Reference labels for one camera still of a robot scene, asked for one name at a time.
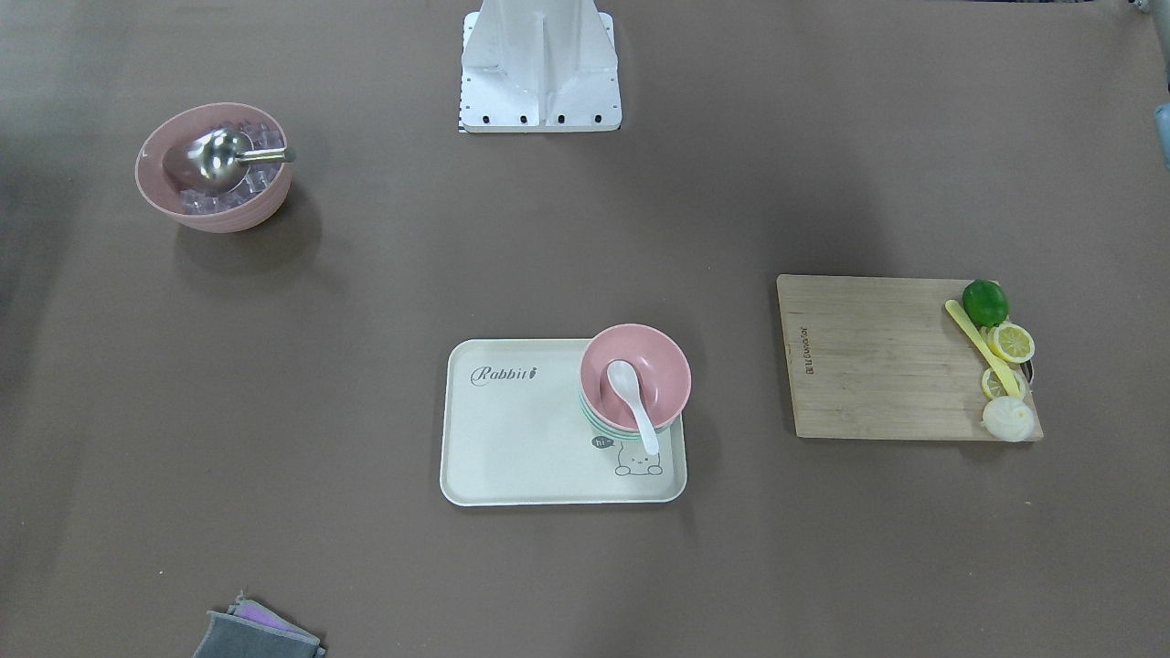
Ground small pink bowl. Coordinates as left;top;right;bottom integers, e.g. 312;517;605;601
580;324;691;430

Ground wooden cutting board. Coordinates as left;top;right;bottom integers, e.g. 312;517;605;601
776;274;992;441

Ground green lime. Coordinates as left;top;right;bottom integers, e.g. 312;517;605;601
962;279;1010;325

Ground large pink ice bowl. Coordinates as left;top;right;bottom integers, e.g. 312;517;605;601
135;101;293;234

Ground lemon slice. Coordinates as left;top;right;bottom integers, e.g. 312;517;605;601
984;321;1035;364
979;369;1028;400

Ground yellow plastic knife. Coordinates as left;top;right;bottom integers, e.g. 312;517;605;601
944;299;1025;399

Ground grey folded cloth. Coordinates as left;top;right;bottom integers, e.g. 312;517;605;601
193;594;326;657

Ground stacked green bowls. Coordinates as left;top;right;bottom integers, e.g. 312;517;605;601
578;392;684;443

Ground white ceramic spoon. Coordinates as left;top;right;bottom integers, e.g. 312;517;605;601
606;359;660;455

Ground metal ice scoop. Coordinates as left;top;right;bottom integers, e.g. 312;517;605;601
161;128;296;196

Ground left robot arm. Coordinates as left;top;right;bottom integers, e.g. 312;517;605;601
1152;103;1170;170

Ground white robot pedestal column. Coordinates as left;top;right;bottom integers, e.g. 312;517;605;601
457;1;622;133

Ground cream serving tray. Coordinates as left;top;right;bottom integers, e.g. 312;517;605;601
439;338;688;507

